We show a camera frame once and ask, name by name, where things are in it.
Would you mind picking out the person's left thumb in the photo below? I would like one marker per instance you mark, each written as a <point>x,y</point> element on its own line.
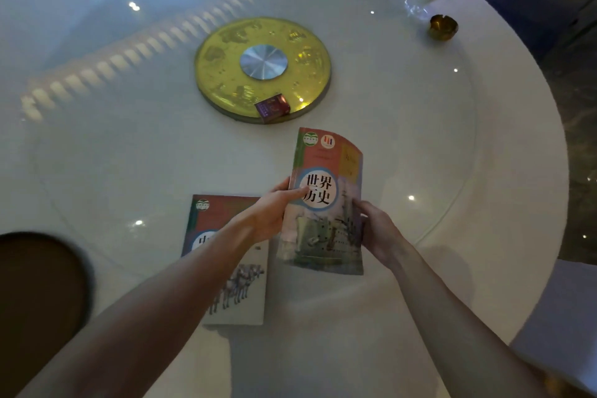
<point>281,184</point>

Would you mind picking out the person's right forearm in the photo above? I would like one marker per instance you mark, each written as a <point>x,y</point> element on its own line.
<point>459,332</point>

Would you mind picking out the white chair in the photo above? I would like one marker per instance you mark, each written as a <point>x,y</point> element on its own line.
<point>557,318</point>

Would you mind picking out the textbook with horses cover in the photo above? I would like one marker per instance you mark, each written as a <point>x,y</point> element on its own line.
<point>235,285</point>

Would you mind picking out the person's left forearm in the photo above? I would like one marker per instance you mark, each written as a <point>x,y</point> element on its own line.
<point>140,318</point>

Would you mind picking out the gold turntable base disc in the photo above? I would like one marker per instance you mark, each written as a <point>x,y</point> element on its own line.
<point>262,67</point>

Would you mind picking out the brass ashtray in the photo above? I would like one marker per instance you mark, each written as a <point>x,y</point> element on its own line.
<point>443,27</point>

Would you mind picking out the small red box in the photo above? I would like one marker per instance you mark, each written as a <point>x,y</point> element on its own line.
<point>272,108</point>

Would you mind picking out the person's right fingers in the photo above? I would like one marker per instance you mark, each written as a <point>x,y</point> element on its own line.
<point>363,216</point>

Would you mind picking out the brown round chair seat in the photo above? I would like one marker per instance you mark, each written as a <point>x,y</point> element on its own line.
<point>39,309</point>

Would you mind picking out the person's left hand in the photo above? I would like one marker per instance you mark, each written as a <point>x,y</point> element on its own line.
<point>266,216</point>

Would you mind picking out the glass lazy susan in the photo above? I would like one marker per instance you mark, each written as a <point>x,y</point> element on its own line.
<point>254,99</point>

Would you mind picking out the person's right hand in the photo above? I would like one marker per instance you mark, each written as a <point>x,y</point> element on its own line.
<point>380,234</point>

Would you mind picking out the textbook with ship cover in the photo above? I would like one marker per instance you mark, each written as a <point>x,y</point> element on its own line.
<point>326,206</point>

